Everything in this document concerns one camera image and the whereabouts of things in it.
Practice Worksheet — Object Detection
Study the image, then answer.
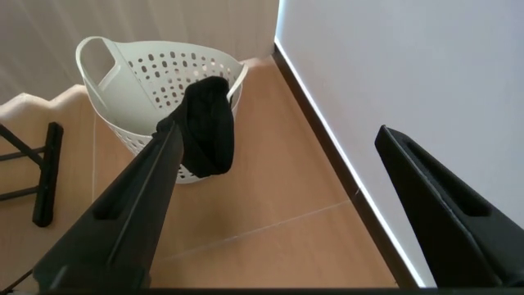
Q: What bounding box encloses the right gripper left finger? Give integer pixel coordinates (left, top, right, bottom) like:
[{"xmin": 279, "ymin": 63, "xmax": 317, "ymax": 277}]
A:
[{"xmin": 32, "ymin": 121, "xmax": 185, "ymax": 291}]

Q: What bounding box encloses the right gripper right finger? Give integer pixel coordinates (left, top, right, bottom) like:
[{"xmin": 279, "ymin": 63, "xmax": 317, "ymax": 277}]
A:
[{"xmin": 374, "ymin": 125, "xmax": 524, "ymax": 288}]

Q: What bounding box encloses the black garment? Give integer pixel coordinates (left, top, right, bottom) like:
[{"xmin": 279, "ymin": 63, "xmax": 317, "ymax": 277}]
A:
[{"xmin": 151, "ymin": 75, "xmax": 237, "ymax": 179}]

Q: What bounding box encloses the black clothes rack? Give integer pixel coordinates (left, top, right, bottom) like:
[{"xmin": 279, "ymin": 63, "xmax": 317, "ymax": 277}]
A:
[{"xmin": 0, "ymin": 121, "xmax": 66, "ymax": 229}]

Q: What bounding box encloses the white laundry basket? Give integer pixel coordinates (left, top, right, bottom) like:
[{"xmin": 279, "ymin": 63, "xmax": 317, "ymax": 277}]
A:
[{"xmin": 75, "ymin": 35, "xmax": 250, "ymax": 184}]

